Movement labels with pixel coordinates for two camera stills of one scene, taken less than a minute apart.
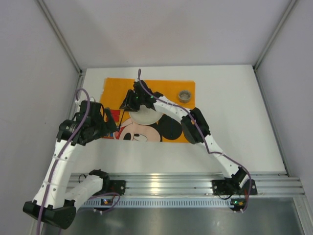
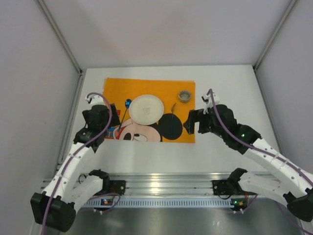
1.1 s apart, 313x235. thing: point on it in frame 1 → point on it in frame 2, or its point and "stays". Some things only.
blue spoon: [121, 121] stays
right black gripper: [132, 100] → [198, 122]
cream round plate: [145, 116] stays
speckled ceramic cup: [184, 96] stays
